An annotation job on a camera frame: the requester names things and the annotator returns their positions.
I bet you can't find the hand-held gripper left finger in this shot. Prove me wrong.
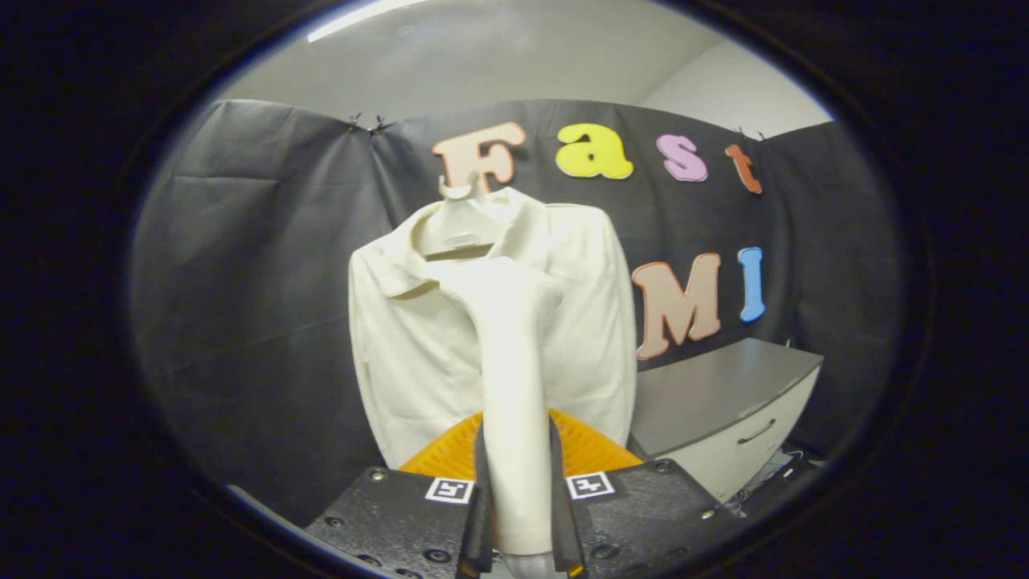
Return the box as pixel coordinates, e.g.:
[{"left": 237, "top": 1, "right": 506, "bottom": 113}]
[{"left": 304, "top": 410, "right": 493, "bottom": 579}]

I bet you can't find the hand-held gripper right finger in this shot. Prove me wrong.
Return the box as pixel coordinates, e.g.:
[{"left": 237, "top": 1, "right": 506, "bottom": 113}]
[{"left": 549, "top": 409, "right": 744, "bottom": 579}]

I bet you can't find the cream button-up shirt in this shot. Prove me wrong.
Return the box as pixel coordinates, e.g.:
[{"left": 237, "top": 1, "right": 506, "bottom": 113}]
[{"left": 348, "top": 187, "right": 638, "bottom": 471}]

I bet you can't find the white garment steamer head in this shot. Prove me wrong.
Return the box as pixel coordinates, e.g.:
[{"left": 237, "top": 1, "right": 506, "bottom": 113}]
[{"left": 430, "top": 257, "right": 568, "bottom": 557}]

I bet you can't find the beige cabinet with grey top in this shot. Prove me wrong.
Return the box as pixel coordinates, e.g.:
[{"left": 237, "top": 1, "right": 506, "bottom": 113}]
[{"left": 627, "top": 338, "right": 825, "bottom": 503}]

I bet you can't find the black backdrop cloth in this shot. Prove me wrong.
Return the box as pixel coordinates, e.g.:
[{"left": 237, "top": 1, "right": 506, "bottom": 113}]
[{"left": 129, "top": 98, "right": 905, "bottom": 528}]

